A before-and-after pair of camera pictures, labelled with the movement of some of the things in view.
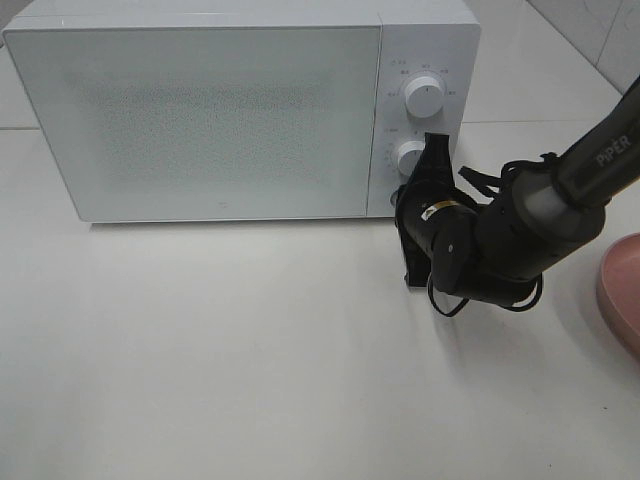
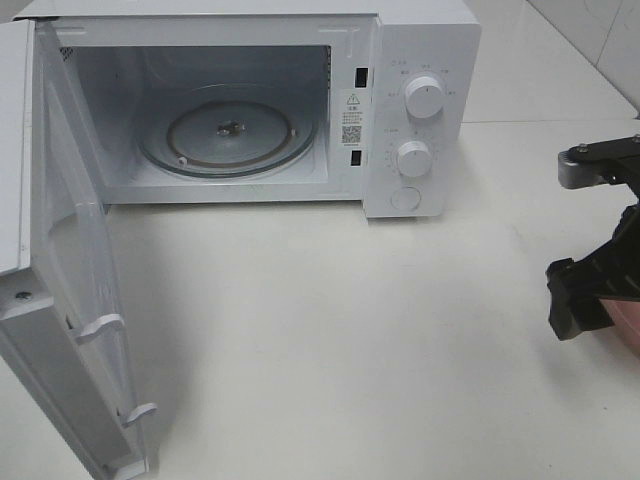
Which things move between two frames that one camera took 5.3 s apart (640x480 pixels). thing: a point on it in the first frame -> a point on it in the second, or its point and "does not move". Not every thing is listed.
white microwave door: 210,123 -> 60,315
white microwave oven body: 243,110 does not move
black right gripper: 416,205 -> 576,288
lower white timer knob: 409,154 does not move
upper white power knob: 424,97 does not move
